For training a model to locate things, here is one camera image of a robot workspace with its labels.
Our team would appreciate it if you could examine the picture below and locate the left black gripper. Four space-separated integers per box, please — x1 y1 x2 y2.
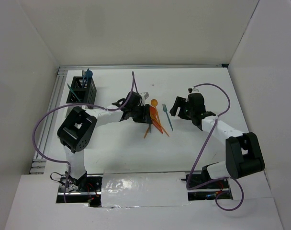
130 103 153 124

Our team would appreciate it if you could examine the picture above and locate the teal plastic fork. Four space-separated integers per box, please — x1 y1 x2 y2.
162 103 174 131

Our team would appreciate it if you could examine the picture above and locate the blue plastic spoon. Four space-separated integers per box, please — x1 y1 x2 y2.
86 69 93 83

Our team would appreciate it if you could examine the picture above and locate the blue plastic fork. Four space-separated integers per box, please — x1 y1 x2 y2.
82 70 86 88

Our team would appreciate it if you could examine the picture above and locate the teal plastic knife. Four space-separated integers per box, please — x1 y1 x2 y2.
67 83 81 102

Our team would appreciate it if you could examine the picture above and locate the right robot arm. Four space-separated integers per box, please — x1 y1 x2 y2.
170 93 265 188

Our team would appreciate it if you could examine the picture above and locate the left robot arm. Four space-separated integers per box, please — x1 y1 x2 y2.
57 92 152 191

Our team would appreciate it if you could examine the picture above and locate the orange plastic spoon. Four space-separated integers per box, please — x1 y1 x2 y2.
150 106 160 127

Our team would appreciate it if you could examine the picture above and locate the yellow plastic spoon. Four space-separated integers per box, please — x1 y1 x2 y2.
151 99 159 117

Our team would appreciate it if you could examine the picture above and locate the black utensil caddy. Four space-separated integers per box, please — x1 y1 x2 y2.
66 76 97 105

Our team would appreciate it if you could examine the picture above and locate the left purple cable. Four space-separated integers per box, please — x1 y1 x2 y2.
32 71 141 204

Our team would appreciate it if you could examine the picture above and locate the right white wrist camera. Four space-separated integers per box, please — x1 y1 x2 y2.
188 87 199 94

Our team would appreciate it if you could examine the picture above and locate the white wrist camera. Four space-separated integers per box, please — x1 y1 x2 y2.
188 87 199 94
140 92 149 100

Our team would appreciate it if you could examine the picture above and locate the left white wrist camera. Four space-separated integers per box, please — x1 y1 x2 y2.
140 92 149 100

